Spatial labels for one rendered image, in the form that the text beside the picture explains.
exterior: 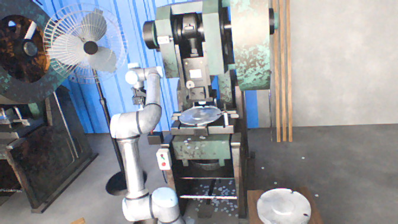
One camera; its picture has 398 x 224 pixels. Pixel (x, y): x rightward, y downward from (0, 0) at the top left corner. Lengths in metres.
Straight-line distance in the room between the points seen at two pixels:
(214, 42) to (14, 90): 1.48
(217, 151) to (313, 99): 1.64
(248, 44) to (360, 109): 2.19
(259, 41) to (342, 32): 1.77
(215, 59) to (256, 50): 0.38
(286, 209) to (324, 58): 1.85
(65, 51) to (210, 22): 1.07
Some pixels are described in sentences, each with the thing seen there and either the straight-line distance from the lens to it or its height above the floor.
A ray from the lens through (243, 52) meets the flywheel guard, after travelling 1.47.
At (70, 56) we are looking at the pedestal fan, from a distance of 2.23.
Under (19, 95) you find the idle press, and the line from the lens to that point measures 2.45.
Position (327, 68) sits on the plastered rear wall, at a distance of 3.19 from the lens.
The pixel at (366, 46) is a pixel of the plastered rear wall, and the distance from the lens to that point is 3.23.
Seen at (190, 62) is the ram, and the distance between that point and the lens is 1.85.
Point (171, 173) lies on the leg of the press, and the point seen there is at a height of 0.42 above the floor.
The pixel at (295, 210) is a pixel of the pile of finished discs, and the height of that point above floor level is 0.39.
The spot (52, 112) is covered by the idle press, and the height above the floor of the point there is 0.70.
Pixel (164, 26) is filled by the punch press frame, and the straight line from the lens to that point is 1.80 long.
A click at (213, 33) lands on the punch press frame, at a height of 1.32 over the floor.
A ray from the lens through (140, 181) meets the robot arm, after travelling 1.44.
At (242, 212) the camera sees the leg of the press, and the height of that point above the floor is 0.09.
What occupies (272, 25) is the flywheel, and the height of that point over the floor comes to 1.32.
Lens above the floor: 1.57
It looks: 24 degrees down
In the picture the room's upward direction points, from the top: 8 degrees counter-clockwise
